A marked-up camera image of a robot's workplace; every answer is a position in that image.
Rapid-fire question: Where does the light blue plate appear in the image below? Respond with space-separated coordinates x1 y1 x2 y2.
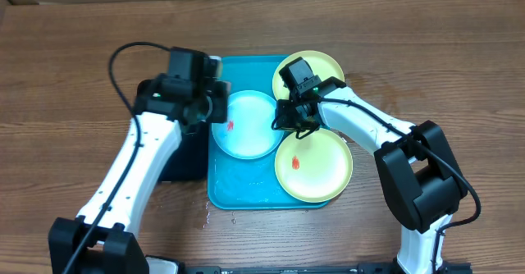
212 90 284 159

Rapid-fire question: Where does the yellow-green plate bottom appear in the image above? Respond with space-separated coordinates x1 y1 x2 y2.
275 129 353 203

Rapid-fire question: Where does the yellow-green plate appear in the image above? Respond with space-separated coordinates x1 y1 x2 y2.
272 50 345 100
275 129 353 203

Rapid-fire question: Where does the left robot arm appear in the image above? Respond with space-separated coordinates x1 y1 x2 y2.
48 47 231 273

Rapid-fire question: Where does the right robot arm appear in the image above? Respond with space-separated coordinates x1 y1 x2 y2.
271 54 473 273

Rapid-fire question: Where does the black rectangular tray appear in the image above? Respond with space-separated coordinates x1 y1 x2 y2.
135 78 212 183

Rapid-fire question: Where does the teal plastic tray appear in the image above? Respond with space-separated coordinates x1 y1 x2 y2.
208 55 327 210

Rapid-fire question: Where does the yellow-green plate top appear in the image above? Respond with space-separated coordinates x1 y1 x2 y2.
272 50 345 100

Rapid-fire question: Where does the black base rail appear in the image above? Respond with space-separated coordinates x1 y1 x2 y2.
143 255 473 274

